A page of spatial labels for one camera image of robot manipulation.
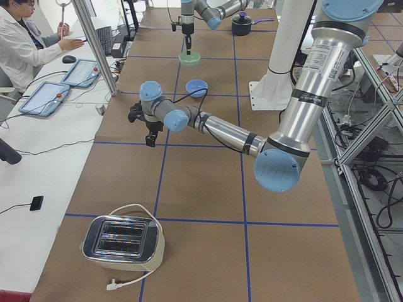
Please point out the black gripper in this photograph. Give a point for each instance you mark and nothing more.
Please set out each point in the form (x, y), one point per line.
(153, 126)
(187, 29)

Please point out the green bowl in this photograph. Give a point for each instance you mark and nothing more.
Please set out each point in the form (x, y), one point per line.
(189, 60)

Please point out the blue bowl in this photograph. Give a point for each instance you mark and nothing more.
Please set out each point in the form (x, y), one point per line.
(196, 88)

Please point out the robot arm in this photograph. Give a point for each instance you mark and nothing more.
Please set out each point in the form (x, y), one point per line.
(212, 16)
(312, 44)

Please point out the dark blue pot with lid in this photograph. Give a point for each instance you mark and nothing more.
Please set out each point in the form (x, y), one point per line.
(242, 23)

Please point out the black keyboard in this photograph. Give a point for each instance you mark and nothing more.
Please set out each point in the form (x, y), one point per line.
(104, 35)

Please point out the blue teach pendant far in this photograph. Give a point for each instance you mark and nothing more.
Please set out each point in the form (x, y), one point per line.
(82, 74)

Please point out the blue teach pendant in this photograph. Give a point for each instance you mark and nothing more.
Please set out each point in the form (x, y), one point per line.
(45, 99)
(82, 74)

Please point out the silver white toaster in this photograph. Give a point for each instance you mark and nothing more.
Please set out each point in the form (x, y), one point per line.
(125, 243)

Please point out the blue teach pendant near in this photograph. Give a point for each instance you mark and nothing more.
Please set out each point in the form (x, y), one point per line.
(45, 99)

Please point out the black computer mouse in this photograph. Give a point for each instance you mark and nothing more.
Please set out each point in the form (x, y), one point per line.
(68, 59)

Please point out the small black box device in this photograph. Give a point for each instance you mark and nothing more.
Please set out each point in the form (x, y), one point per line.
(36, 203)

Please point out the person in white coat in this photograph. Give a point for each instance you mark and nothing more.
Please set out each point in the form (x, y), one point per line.
(24, 51)

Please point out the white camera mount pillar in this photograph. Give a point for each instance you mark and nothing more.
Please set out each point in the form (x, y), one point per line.
(273, 91)

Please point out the aluminium frame post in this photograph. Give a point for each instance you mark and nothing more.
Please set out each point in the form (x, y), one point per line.
(84, 17)

